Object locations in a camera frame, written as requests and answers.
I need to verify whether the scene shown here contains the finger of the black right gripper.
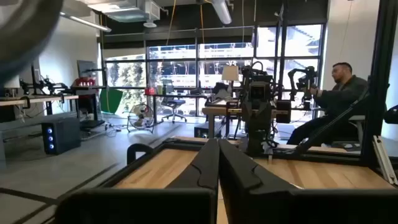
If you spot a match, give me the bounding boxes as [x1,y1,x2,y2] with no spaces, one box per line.
[241,101,258,125]
[257,101,274,125]

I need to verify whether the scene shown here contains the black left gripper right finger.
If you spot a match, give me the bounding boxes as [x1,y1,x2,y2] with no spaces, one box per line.
[219,138,398,224]

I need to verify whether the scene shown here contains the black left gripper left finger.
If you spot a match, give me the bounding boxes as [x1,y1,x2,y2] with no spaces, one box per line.
[55,138,220,224]

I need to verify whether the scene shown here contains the black box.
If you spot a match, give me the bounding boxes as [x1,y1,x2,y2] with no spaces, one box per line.
[275,100,292,124]

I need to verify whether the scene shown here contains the wooden station table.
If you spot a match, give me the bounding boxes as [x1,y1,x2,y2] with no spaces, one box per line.
[201,98,293,139]

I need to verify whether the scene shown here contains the black computer tower blue lights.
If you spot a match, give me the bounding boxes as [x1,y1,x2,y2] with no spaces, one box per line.
[193,121,223,139]
[40,117,82,156]

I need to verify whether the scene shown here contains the beige shade table lamp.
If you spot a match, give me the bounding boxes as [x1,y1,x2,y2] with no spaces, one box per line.
[221,64,240,94]

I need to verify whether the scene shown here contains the long black desk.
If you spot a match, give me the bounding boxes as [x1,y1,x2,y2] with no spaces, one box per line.
[152,93,215,124]

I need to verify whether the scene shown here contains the black office chair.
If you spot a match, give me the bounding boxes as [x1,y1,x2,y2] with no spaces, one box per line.
[160,79,188,124]

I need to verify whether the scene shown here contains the person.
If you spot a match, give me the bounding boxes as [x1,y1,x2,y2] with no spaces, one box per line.
[285,61,370,147]

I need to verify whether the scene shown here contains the metal floor fan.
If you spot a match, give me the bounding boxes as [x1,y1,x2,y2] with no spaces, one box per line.
[126,103,155,134]

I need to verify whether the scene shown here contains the grey chair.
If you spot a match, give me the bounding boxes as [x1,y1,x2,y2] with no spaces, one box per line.
[345,114,367,144]

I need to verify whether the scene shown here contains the green panel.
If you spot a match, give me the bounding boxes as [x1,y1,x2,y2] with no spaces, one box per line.
[99,88,124,115]

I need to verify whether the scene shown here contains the silver aluminium extrusion piece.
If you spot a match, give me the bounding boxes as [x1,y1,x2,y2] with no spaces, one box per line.
[372,134,398,187]

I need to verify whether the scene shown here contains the red storage bins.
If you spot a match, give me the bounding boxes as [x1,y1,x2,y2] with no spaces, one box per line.
[72,77,98,88]

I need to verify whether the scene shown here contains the grey monitor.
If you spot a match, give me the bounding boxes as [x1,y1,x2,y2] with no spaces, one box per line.
[76,59,99,78]

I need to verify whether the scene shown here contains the ceiling air unit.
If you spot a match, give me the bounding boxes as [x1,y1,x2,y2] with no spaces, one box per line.
[104,0,161,24]

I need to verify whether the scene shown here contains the wooden workbench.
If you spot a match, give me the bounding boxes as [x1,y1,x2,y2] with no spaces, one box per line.
[0,94,80,125]

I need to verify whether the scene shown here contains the ceiling light tube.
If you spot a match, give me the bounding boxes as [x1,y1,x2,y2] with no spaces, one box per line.
[58,11,113,33]

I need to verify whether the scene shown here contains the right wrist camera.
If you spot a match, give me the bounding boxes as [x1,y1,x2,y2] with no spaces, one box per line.
[249,80,271,103]

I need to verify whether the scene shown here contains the black arched handle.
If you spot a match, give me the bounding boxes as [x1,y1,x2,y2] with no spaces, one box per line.
[126,142,155,166]

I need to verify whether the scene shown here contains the yellow hanging cable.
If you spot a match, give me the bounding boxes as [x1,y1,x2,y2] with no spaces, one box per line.
[165,0,177,46]
[200,4,205,44]

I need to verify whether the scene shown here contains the white ceiling duct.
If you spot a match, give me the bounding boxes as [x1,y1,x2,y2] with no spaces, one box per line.
[211,0,233,26]

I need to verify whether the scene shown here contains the black aluminium table frame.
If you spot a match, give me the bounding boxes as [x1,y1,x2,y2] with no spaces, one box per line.
[101,0,398,191]

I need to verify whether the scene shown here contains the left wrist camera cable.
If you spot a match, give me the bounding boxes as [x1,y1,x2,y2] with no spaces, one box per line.
[0,0,65,83]

